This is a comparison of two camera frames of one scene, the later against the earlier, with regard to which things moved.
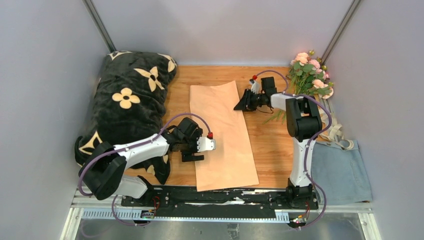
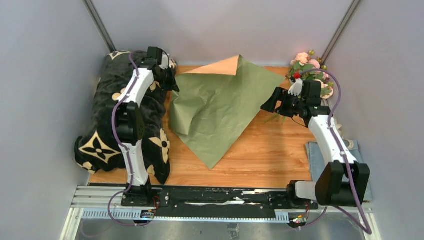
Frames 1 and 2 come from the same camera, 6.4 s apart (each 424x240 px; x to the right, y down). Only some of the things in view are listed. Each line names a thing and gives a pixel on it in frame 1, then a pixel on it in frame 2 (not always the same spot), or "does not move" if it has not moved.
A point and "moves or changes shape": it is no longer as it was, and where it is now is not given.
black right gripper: x=245 y=104 -> x=281 y=94
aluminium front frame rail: x=82 y=208 does not move
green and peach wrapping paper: x=231 y=163 moves or changes shape
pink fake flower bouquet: x=308 y=77 does not move
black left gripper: x=187 y=156 -> x=172 y=85
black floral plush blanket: x=128 y=106 does not move
